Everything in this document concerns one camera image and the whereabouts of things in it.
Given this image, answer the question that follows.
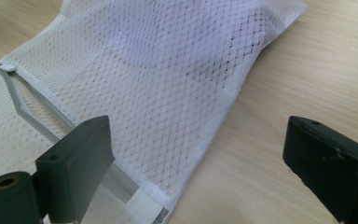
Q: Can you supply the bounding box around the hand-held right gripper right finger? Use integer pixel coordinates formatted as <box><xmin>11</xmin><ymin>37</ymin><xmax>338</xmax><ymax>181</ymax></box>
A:
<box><xmin>282</xmin><ymin>115</ymin><xmax>358</xmax><ymax>224</ymax></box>

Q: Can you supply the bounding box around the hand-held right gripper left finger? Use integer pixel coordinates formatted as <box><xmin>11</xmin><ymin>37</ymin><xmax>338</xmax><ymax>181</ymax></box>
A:
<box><xmin>34</xmin><ymin>115</ymin><xmax>116</xmax><ymax>224</ymax></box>

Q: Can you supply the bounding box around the white mesh laundry bag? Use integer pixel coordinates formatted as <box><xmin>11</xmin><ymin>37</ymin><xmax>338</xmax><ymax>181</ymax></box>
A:
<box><xmin>0</xmin><ymin>0</ymin><xmax>309</xmax><ymax>224</ymax></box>

